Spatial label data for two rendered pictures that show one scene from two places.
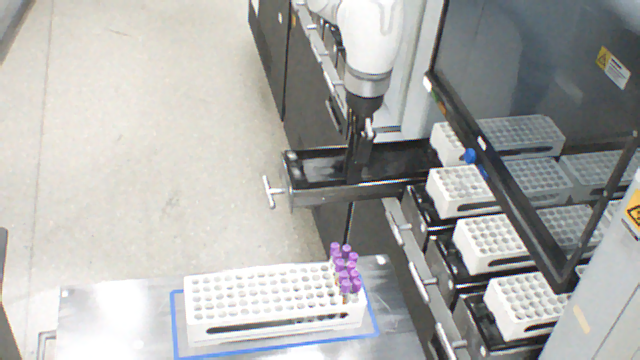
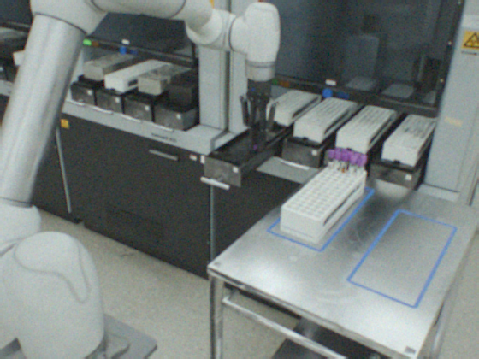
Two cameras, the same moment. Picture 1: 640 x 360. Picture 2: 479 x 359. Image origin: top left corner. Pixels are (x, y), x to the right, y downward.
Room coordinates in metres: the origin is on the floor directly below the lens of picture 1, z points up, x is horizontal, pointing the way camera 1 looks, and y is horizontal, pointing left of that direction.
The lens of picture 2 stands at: (0.02, 0.95, 1.52)
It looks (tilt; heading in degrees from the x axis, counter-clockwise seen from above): 29 degrees down; 319
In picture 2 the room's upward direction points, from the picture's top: 2 degrees clockwise
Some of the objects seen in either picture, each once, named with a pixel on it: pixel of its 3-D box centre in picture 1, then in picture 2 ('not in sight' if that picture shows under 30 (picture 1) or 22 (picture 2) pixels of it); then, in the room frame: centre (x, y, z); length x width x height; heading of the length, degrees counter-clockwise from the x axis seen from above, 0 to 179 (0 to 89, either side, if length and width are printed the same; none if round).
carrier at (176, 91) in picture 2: not in sight; (181, 92); (1.61, -0.11, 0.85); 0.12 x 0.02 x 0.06; 19
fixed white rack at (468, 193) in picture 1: (498, 188); (324, 120); (1.11, -0.38, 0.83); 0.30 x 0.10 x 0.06; 109
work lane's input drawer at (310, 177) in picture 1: (421, 166); (270, 134); (1.22, -0.22, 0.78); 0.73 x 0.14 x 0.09; 109
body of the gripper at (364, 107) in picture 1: (362, 106); (258, 92); (1.12, -0.06, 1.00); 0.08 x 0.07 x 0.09; 19
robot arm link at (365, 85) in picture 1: (367, 75); (259, 68); (1.12, -0.06, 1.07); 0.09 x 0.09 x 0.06
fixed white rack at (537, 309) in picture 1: (568, 299); (410, 139); (0.82, -0.48, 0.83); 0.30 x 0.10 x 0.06; 109
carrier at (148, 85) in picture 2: not in sight; (150, 85); (1.75, -0.06, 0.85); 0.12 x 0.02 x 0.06; 20
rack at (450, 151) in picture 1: (496, 141); (293, 105); (1.28, -0.40, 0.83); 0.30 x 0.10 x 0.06; 109
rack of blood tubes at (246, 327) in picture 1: (274, 302); (325, 198); (0.73, 0.05, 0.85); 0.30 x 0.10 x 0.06; 107
